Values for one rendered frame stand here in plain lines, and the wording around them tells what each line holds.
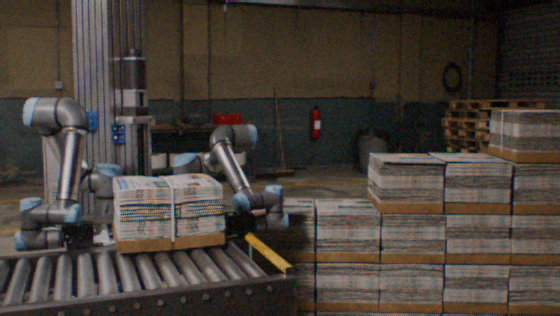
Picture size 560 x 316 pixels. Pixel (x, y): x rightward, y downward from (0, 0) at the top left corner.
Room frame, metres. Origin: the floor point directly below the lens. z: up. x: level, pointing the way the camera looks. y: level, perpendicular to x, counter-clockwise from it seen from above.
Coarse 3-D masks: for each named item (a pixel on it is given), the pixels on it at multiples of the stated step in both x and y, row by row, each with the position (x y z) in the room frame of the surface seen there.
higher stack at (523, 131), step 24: (504, 120) 2.57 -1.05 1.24; (528, 120) 2.38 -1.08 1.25; (552, 120) 2.38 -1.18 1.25; (504, 144) 2.55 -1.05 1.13; (528, 144) 2.38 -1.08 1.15; (552, 144) 2.37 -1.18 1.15; (528, 168) 2.38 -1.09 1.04; (552, 168) 2.37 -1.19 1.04; (528, 192) 2.38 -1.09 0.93; (552, 192) 2.38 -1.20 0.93; (528, 216) 2.38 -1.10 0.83; (552, 216) 2.38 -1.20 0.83; (528, 240) 2.37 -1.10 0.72; (552, 240) 2.37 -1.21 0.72; (528, 288) 2.37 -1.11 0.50; (552, 288) 2.37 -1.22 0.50
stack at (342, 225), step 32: (320, 224) 2.41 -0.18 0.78; (352, 224) 2.41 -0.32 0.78; (384, 224) 2.40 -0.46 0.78; (416, 224) 2.40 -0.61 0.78; (448, 224) 2.40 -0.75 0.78; (480, 224) 2.39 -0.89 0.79; (320, 288) 2.41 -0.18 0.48; (352, 288) 2.41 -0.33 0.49; (384, 288) 2.40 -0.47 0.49; (416, 288) 2.39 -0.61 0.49; (448, 288) 2.40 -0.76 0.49; (480, 288) 2.39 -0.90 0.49
